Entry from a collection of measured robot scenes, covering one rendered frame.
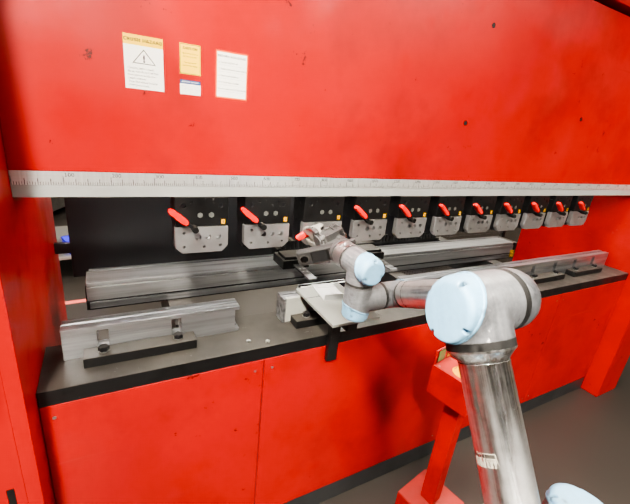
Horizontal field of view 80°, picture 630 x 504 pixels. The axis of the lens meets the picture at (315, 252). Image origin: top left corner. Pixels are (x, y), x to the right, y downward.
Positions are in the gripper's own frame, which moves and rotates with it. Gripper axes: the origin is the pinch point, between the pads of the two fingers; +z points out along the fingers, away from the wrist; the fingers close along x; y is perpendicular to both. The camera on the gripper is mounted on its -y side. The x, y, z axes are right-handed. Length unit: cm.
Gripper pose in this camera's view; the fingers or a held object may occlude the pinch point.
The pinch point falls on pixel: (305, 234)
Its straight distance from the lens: 122.6
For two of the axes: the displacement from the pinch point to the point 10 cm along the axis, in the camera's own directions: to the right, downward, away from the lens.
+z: -4.6, -3.4, 8.2
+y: 8.5, -4.4, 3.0
